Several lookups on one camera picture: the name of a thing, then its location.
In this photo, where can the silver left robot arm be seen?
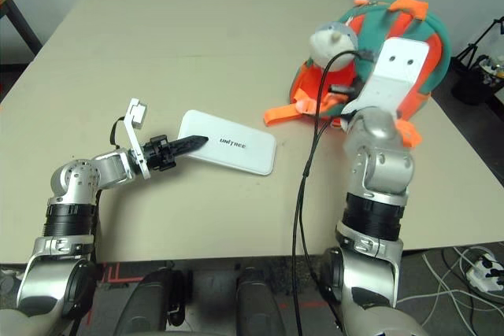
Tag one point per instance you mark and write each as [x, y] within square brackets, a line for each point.
[75, 190]

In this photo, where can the dark left robot leg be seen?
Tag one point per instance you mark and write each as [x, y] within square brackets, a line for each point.
[149, 304]

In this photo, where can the dark right robot leg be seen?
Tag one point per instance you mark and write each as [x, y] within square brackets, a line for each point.
[258, 304]

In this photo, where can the dark robot leg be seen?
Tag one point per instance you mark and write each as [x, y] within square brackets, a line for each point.
[258, 304]
[149, 304]

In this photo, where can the white Unitree pencil case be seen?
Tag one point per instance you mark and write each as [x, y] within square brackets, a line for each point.
[236, 147]

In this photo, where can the black bin with bottles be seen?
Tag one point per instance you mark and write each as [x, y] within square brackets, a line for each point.
[470, 86]

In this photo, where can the orange and teal backpack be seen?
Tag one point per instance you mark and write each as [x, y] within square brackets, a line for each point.
[437, 56]

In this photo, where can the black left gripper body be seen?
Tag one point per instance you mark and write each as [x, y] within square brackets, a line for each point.
[159, 153]

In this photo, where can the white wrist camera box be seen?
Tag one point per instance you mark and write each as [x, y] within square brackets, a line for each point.
[136, 135]
[393, 80]

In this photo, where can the black tripod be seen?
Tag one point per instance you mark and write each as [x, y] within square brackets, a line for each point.
[472, 46]

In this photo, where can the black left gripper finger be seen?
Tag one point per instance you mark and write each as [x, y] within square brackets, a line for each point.
[191, 144]

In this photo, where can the grey white plush toy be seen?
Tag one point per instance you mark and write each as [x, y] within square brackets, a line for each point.
[327, 43]

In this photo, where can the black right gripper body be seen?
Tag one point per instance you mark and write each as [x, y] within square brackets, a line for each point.
[342, 92]

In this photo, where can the white power strip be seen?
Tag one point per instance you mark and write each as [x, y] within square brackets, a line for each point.
[486, 273]

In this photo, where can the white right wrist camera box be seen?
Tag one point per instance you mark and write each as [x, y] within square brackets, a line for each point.
[393, 80]

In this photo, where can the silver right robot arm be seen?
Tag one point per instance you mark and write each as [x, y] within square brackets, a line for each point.
[378, 170]

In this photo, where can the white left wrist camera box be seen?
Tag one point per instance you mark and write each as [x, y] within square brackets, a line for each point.
[136, 135]

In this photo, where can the black metal stand leg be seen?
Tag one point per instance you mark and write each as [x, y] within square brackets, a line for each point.
[21, 25]

